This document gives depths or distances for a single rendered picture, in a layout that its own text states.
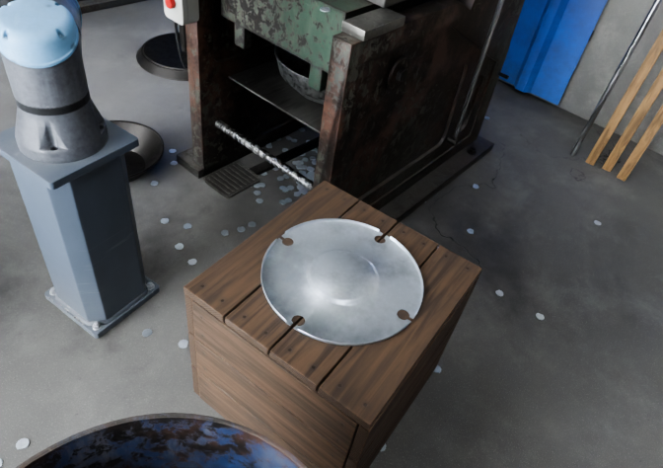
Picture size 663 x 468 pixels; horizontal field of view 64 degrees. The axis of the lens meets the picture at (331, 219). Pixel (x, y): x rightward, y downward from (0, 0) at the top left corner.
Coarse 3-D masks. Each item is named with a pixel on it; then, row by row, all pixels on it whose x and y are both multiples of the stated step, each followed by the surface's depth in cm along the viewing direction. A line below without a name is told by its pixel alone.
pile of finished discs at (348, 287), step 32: (320, 224) 103; (352, 224) 104; (288, 256) 96; (320, 256) 96; (352, 256) 97; (384, 256) 99; (288, 288) 90; (320, 288) 90; (352, 288) 91; (384, 288) 93; (416, 288) 94; (288, 320) 85; (320, 320) 86; (352, 320) 87; (384, 320) 88
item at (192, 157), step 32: (192, 32) 134; (224, 32) 141; (192, 64) 140; (224, 64) 146; (256, 64) 155; (192, 96) 147; (224, 96) 152; (256, 96) 164; (192, 128) 155; (256, 128) 173; (288, 128) 185; (192, 160) 164; (224, 160) 167
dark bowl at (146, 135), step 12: (120, 120) 168; (132, 132) 168; (144, 132) 168; (156, 132) 166; (144, 144) 167; (156, 144) 164; (132, 156) 166; (144, 156) 166; (156, 156) 161; (132, 168) 162; (144, 168) 163; (132, 180) 157
